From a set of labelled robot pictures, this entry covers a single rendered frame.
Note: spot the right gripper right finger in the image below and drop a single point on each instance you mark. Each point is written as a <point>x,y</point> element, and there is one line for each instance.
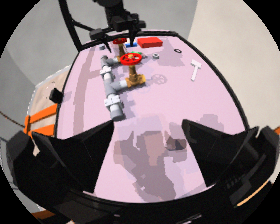
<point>214,150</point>

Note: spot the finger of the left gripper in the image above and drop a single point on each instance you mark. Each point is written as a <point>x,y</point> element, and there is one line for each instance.
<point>132,35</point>
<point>104,40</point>

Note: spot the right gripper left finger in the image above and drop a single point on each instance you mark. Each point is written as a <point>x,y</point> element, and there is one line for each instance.
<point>81,155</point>

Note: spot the grey pipe with red valve handwheels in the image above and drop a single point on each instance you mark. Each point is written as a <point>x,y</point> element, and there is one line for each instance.
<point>111,87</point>

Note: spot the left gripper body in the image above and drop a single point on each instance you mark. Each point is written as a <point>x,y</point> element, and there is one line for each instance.
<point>118,11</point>

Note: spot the grey hex nut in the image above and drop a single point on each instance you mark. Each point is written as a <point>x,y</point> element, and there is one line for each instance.
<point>156,56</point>

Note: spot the red rectangular block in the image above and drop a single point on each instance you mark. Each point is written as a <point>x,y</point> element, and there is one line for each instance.
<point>149,42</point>

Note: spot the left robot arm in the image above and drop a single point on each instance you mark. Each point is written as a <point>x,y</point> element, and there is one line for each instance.
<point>119,22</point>

